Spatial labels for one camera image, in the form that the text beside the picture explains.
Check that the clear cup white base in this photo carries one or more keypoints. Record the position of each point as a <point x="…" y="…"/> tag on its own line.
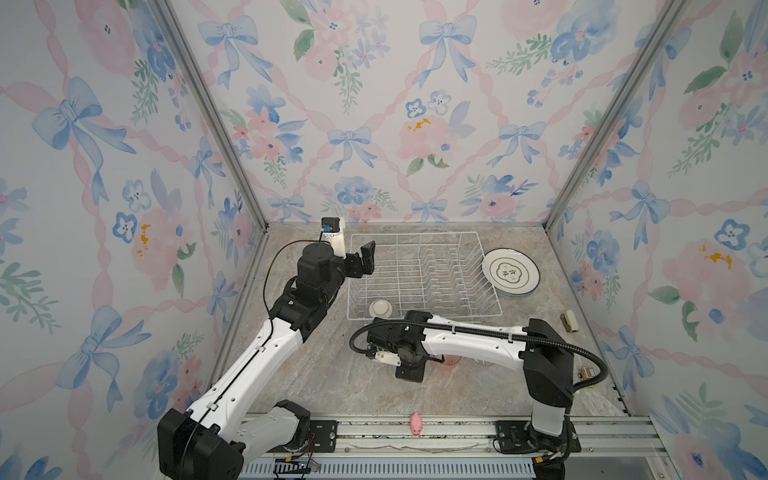
<point x="381" y="308"/>

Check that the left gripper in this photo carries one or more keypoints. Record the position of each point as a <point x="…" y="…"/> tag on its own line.
<point x="355" y="270"/>

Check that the small toy car right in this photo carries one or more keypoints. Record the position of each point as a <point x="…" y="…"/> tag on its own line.
<point x="586" y="377"/>

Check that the corner aluminium post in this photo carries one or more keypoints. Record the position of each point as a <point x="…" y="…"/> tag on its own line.
<point x="180" y="47"/>
<point x="658" y="36"/>

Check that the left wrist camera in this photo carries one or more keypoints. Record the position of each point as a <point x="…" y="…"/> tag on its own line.
<point x="333" y="234"/>

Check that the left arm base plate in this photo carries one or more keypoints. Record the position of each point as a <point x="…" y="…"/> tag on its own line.
<point x="320" y="436"/>

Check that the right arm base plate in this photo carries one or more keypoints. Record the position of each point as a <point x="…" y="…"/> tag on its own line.
<point x="519" y="437"/>

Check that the right corner aluminium post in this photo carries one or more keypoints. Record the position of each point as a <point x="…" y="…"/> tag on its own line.
<point x="658" y="36"/>

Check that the left corner aluminium post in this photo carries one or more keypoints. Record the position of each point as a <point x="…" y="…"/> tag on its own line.
<point x="180" y="47"/>

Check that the pink plastic cup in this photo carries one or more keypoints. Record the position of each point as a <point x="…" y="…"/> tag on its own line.
<point x="448" y="361"/>

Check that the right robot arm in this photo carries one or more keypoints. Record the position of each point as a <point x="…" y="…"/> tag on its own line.
<point x="535" y="350"/>

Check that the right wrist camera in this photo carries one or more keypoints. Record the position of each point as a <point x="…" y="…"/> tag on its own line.
<point x="388" y="358"/>

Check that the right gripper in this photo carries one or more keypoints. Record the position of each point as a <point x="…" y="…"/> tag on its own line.
<point x="414" y="377"/>

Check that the pink pig toy on rail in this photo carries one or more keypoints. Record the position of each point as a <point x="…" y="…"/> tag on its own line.
<point x="416" y="424"/>

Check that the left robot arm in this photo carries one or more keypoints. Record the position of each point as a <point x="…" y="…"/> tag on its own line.
<point x="212" y="439"/>

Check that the white plate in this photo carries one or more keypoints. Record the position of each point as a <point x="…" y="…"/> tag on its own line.
<point x="511" y="272"/>

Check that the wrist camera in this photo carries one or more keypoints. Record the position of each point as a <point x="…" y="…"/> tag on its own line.
<point x="388" y="358"/>
<point x="333" y="234"/>

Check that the white wire dish rack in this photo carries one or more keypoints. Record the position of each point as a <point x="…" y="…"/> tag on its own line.
<point x="437" y="272"/>

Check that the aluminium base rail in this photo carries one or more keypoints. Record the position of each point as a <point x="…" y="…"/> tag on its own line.
<point x="382" y="447"/>

